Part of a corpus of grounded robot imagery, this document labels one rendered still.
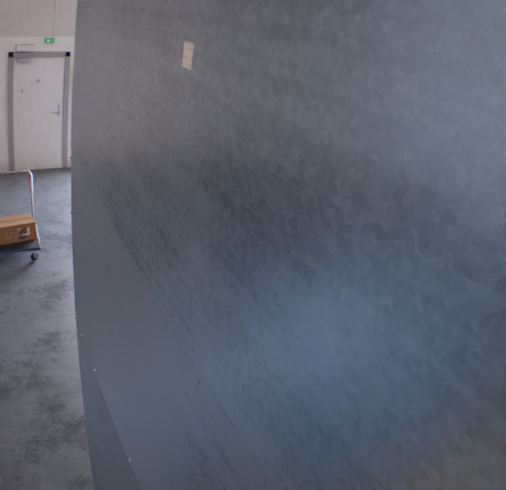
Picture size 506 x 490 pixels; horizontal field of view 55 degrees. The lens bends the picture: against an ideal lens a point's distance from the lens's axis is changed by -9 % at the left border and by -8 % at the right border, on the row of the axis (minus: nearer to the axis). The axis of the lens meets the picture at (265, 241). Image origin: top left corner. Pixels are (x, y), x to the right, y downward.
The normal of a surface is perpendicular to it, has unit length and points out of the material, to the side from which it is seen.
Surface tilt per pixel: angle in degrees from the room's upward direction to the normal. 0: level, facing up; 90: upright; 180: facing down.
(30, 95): 90
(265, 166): 90
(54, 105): 90
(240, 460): 90
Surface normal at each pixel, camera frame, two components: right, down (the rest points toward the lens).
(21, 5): 0.47, 0.42
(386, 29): -0.87, 0.10
